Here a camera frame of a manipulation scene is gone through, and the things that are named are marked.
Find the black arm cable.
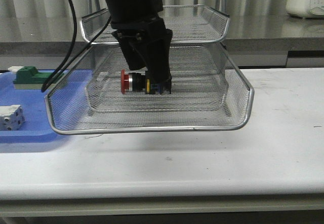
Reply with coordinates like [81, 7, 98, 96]
[40, 0, 113, 93]

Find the red emergency stop button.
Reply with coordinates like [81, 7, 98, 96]
[120, 69, 173, 95]

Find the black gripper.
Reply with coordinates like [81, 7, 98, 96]
[110, 15, 173, 82]

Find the white terminal block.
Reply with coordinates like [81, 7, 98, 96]
[1, 105, 25, 131]

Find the white appliance in background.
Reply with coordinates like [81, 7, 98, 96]
[286, 0, 323, 19]

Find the grey stone counter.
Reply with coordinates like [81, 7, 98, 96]
[1, 15, 323, 70]

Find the silver mesh rack frame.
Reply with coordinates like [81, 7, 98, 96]
[88, 0, 232, 118]

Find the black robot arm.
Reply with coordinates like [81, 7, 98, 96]
[105, 0, 173, 83]

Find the silver mesh tray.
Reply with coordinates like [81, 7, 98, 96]
[80, 5, 230, 43]
[45, 43, 254, 135]
[85, 78, 228, 113]

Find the green terminal block component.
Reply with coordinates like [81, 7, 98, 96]
[9, 66, 52, 89]

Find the blue plastic tray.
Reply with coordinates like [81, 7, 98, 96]
[1, 69, 92, 143]

